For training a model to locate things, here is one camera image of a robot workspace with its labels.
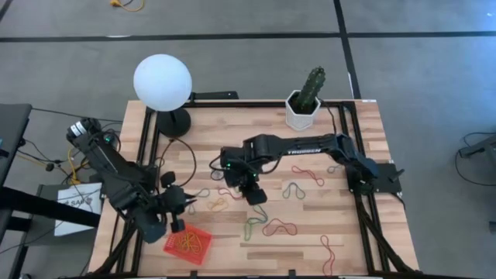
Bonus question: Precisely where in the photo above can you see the yellow floor cable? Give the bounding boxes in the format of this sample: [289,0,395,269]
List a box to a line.
[109,0,146,13]

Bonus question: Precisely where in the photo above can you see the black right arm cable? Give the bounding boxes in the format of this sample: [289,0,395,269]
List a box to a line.
[316,97,339,136]

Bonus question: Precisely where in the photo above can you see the black aluminium table frame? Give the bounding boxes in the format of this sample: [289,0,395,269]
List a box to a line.
[91,99,416,279]

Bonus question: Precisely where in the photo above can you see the black beam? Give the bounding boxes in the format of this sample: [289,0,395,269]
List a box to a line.
[0,186,102,229]

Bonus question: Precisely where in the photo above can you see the white plant pot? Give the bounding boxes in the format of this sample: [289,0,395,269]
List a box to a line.
[285,89,322,132]

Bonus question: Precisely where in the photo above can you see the yellow rubber band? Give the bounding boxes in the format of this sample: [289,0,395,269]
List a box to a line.
[206,197,230,213]
[173,231,195,253]
[185,232,205,255]

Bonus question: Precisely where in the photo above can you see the white globe lamp black base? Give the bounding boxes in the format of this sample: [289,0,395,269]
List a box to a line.
[133,53,193,139]

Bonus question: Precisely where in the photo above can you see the white paper sheet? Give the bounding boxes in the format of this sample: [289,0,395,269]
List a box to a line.
[53,182,104,238]

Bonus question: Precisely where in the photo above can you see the green rubber band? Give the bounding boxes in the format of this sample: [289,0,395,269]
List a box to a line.
[243,219,259,242]

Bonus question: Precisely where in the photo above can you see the black left wrist camera cable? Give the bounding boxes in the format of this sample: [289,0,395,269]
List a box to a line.
[153,136,198,188]

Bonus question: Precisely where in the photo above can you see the red mesh bin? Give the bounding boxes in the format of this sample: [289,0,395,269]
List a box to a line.
[163,223,214,267]

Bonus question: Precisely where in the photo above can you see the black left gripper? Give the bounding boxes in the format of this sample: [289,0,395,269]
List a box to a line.
[158,185,198,234]

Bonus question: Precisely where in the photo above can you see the black bar device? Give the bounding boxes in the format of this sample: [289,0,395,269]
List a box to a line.
[191,90,239,102]

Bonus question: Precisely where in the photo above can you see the green cactus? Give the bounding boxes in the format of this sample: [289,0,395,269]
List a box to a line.
[296,66,326,112]

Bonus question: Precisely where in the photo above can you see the grey stand leg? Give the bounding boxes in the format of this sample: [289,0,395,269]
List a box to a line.
[458,133,496,159]

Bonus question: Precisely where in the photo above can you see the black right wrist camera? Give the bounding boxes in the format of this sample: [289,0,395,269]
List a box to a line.
[243,184,269,207]

